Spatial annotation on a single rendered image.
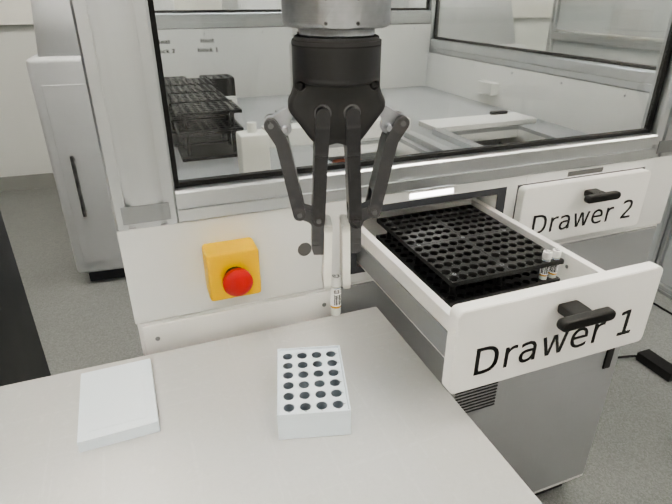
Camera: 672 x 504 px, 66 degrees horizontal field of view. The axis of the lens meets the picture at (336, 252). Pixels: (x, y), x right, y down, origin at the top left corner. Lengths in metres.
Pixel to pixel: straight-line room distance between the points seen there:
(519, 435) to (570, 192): 0.60
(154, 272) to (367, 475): 0.39
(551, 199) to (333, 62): 0.63
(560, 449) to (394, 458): 0.91
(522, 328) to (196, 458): 0.39
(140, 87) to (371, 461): 0.51
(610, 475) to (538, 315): 1.19
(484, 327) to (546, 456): 0.92
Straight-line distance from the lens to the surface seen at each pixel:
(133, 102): 0.69
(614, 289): 0.70
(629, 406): 2.04
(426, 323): 0.66
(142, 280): 0.77
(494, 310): 0.58
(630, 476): 1.81
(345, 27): 0.43
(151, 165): 0.71
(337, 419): 0.63
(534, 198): 0.96
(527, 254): 0.77
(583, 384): 1.38
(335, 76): 0.43
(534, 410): 1.32
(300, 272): 0.81
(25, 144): 4.16
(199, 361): 0.77
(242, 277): 0.70
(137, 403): 0.70
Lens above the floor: 1.22
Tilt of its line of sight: 26 degrees down
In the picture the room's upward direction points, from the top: straight up
